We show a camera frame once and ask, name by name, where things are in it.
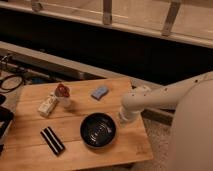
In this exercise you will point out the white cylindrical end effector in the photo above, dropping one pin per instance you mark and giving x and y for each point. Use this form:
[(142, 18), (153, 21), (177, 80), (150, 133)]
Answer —
[(123, 120)]

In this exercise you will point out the black ceramic bowl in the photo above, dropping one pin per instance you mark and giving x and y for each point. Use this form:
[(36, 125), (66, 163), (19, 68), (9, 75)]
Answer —
[(97, 130)]

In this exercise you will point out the black white striped block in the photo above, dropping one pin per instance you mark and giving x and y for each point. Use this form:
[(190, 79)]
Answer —
[(53, 141)]

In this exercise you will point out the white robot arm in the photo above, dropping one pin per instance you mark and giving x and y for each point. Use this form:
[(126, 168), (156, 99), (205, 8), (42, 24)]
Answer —
[(191, 137)]

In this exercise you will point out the blue sponge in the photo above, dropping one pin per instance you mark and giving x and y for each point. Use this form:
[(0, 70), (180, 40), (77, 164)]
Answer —
[(100, 92)]

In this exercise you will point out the white cup with red object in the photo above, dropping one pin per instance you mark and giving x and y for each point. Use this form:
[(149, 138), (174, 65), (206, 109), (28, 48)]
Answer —
[(62, 94)]

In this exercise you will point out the white cardboard box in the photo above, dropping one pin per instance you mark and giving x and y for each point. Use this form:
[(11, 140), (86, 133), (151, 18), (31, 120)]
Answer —
[(48, 105)]

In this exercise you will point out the black device at left edge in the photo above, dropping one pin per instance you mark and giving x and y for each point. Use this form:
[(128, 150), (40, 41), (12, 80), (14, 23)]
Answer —
[(6, 116)]

